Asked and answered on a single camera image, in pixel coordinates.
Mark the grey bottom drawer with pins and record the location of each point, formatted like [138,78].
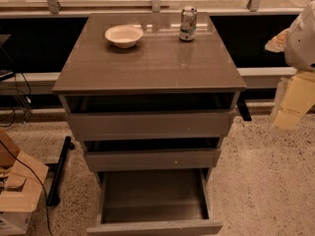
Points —
[172,202]

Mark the open cardboard box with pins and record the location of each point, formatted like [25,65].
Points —
[21,179]

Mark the grey top drawer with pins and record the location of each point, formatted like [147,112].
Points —
[150,116]

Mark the grey middle drawer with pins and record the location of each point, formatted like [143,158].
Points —
[152,154]

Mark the green white soda can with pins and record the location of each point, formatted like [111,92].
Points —
[188,23]

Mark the black metal stand leg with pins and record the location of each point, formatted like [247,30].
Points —
[53,198]

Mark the grey drawer cabinet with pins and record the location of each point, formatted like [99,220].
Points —
[159,63]

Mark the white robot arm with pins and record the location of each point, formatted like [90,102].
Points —
[299,52]

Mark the white paper bowl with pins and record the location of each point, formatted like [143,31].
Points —
[125,36]

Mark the grey drawer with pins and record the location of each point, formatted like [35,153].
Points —
[172,202]
[150,116]
[152,154]

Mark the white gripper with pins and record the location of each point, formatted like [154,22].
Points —
[302,43]

